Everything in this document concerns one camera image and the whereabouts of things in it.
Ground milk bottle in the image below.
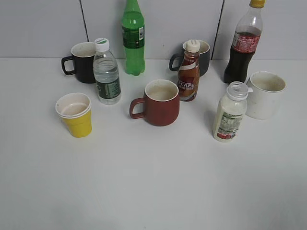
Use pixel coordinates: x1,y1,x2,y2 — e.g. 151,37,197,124
213,81,253,142

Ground yellow paper cup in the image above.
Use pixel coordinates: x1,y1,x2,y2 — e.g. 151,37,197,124
55,92,92,138

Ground red ceramic mug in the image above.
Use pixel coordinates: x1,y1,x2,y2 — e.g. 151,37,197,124
129,80,180,126

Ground brown coffee drink bottle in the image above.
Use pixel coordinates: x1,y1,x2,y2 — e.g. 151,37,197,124
177,40,200,102

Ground clear water bottle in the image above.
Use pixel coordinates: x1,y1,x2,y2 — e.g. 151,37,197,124
93,38,121,105

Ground dark grey ceramic mug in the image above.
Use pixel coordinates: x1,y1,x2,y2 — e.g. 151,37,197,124
169,40,210,76

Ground black ceramic mug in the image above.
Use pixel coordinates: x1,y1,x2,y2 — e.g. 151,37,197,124
61,42,96,84

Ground green soda bottle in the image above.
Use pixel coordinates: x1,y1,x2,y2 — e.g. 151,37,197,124
121,0,145,76

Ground white ceramic mug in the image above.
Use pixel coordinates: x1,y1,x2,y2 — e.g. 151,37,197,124
246,71,286,120

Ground cola bottle yellow cap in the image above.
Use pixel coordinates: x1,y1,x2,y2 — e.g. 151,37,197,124
223,0,265,84

